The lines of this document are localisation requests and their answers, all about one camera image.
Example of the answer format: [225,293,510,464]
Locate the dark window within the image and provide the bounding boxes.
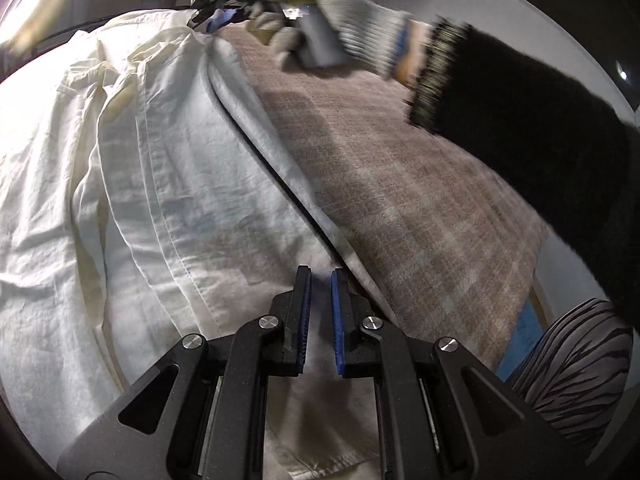
[520,0,640,126]

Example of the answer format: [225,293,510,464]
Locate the white long-sleeved shirt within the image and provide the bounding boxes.
[0,7,401,480]

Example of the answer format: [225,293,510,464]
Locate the brown plaid blanket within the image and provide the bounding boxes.
[215,25,551,376]

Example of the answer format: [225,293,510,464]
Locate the person's striped grey pants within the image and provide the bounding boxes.
[505,297,636,456]

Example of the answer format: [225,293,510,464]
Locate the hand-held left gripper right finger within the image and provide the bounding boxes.
[332,267,581,480]

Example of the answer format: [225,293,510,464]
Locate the person's right hand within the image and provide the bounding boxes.
[247,0,426,82]

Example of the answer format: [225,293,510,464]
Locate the person's right forearm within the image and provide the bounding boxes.
[392,19,640,333]

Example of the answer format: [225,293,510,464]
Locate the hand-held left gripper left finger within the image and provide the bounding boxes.
[57,266,312,480]

